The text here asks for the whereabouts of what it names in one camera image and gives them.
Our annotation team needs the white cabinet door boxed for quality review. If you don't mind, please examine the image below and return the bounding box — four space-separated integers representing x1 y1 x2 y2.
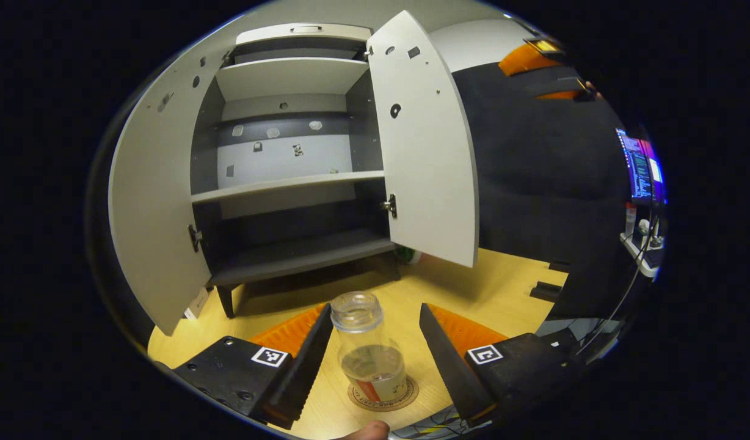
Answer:
366 9 479 268
108 46 241 337

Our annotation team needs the black backdrop cloth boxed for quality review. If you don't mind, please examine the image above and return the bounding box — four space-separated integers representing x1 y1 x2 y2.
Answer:
451 61 635 318

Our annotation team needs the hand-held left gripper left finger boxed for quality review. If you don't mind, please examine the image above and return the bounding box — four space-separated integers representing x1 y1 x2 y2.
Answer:
152 304 334 430

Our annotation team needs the round cork coaster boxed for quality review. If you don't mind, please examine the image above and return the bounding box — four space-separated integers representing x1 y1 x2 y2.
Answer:
348 374 420 412

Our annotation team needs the computer monitor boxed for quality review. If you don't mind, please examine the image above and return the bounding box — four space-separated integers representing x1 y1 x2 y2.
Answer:
616 128 664 205

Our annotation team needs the clear plastic bottle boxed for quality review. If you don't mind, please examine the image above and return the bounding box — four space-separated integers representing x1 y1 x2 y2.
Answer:
330 291 407 404

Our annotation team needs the white cabinet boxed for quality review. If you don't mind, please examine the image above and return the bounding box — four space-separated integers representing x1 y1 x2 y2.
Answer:
189 23 406 318

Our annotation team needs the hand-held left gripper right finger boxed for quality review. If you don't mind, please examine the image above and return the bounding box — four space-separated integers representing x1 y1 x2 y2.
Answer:
419 302 580 428

